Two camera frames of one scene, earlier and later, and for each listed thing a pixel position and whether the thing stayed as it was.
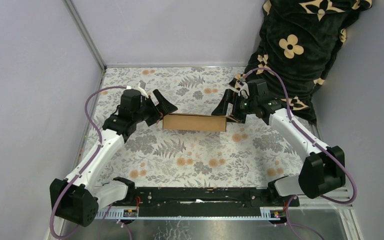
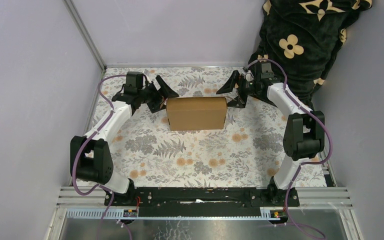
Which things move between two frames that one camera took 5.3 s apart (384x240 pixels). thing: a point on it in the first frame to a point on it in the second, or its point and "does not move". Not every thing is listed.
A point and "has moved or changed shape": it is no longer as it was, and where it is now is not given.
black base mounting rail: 204,202 does not move
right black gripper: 229,97 to 228,86
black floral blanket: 300,40 does not move
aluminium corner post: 85,34 does not move
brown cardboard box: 196,122 has moved or changed shape
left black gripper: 164,107 to 164,91
